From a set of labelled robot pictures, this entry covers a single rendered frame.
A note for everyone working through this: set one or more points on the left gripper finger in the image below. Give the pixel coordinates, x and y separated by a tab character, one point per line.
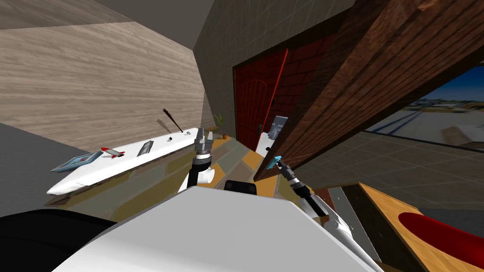
200	135
210	136

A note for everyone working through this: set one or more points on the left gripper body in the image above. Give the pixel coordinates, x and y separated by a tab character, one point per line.
204	146

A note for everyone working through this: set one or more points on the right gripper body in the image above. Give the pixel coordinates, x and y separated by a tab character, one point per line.
291	176

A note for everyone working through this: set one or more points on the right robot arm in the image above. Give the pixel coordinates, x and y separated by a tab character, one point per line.
314	202

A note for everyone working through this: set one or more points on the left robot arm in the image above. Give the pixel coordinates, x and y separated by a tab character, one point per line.
191	177

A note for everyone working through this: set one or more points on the green potted plant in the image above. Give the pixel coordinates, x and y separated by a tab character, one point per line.
220	122

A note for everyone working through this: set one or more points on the red door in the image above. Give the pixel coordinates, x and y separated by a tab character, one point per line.
253	102

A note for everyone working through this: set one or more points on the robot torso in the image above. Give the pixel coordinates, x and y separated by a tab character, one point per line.
211	234

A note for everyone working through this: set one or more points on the long white table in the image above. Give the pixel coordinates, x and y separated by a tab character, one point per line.
113	170

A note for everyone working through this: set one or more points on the wooden table with red bowl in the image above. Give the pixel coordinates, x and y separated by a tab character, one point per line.
389	211

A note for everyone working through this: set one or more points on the brown wooden door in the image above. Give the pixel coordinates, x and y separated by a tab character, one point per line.
359	83

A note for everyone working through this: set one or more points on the window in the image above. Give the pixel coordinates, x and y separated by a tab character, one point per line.
435	117

